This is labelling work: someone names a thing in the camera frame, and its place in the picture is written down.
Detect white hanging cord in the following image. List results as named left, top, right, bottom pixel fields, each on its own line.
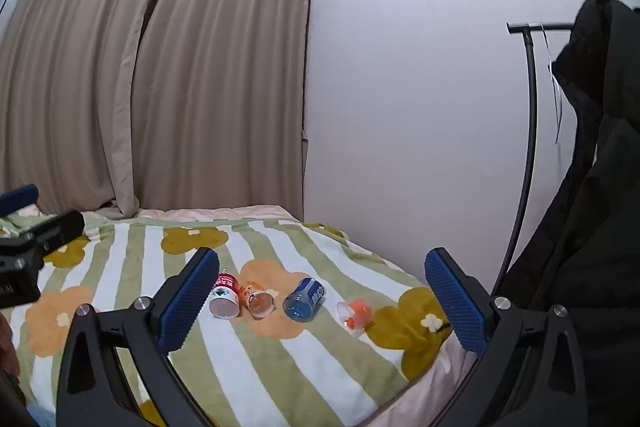
left=542, top=24, right=566, bottom=144

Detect black coat rack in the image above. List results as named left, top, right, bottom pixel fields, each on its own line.
left=500, top=22, right=577, bottom=290

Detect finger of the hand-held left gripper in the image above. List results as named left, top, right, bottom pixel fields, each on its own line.
left=0, top=184, right=40, bottom=220
left=0, top=209, right=86, bottom=264

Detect beige curtain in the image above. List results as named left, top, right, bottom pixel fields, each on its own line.
left=129, top=0, right=317, bottom=222
left=0, top=0, right=189, bottom=219

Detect striped floral blanket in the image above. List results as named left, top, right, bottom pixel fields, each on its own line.
left=0, top=209, right=454, bottom=427

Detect black coat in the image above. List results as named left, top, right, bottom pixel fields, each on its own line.
left=492, top=0, right=640, bottom=427

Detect person's left forearm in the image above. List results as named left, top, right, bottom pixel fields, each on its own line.
left=0, top=312, right=20, bottom=378

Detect red paper cup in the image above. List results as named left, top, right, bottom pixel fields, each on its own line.
left=208, top=272, right=241, bottom=319

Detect orange plastic cup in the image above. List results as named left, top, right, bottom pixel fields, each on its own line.
left=239, top=279, right=276, bottom=320

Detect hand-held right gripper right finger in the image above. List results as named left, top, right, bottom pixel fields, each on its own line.
left=424, top=248, right=591, bottom=427

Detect clear cup with orange print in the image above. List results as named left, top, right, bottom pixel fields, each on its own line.
left=336, top=298, right=374, bottom=338

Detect pink bed sheet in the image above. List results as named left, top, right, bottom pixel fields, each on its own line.
left=82, top=205, right=477, bottom=427

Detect blue plastic cup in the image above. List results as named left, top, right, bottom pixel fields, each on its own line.
left=282, top=277, right=326, bottom=323

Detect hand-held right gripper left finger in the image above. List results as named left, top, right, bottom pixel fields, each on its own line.
left=56, top=247, right=221, bottom=427

